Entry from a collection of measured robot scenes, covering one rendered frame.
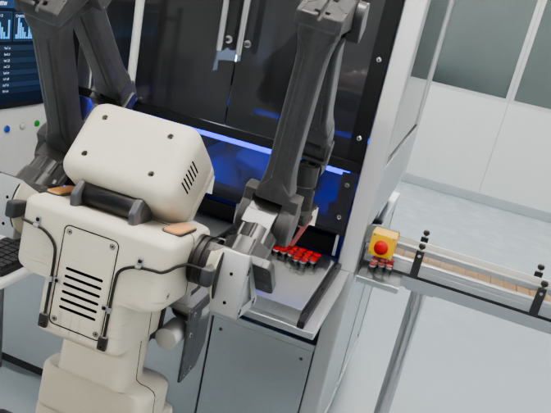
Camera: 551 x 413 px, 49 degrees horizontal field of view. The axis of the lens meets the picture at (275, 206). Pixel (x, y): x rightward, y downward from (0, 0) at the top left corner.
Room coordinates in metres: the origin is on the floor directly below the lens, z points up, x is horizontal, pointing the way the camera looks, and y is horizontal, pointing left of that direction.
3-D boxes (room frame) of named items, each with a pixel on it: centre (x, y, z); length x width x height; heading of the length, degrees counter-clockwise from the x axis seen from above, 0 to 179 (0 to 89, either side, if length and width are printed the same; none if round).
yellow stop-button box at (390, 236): (1.67, -0.33, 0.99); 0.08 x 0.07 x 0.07; 165
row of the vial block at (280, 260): (1.61, -0.06, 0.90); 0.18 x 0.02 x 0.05; 75
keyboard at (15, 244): (1.56, 0.66, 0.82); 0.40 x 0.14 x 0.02; 163
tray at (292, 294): (1.50, -0.03, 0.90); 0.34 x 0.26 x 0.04; 165
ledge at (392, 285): (1.70, -0.36, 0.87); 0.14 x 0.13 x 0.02; 165
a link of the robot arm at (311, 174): (1.32, -0.05, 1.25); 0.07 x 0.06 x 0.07; 168
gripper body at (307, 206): (1.31, -0.05, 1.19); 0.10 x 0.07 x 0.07; 165
